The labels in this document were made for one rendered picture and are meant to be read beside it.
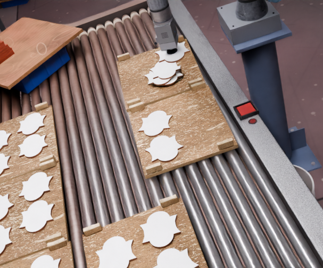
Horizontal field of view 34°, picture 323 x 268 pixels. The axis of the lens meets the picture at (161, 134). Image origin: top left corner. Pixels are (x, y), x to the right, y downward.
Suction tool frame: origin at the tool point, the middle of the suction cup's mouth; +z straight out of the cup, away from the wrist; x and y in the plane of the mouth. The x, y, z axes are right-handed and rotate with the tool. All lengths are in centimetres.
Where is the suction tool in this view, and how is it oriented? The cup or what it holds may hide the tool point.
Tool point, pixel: (173, 53)
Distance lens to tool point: 213.0
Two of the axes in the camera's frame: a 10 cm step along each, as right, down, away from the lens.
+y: -1.1, 6.6, -7.4
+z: 2.6, 7.4, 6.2
